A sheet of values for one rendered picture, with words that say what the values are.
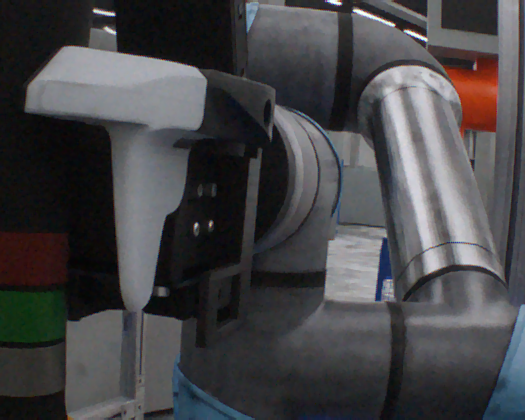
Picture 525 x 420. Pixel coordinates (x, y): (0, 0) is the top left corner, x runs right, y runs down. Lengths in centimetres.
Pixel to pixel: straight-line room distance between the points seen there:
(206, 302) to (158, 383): 456
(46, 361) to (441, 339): 30
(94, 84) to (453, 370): 32
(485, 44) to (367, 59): 344
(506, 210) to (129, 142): 93
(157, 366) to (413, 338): 435
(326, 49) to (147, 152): 57
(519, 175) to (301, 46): 44
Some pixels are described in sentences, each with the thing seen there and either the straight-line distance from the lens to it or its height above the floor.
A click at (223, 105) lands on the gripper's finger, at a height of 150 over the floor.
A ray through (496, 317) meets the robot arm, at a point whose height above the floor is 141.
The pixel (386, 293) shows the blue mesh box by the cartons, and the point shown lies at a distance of 727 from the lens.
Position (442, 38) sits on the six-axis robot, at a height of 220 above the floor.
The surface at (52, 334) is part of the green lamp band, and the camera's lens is 19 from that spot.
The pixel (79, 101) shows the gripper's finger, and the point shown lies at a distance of 17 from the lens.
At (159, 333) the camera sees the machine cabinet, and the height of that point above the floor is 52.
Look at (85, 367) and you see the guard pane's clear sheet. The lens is 157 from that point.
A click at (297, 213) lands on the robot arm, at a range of 37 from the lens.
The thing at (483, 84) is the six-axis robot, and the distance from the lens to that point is 426.
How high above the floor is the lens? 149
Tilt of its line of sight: 3 degrees down
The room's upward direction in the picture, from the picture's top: 5 degrees clockwise
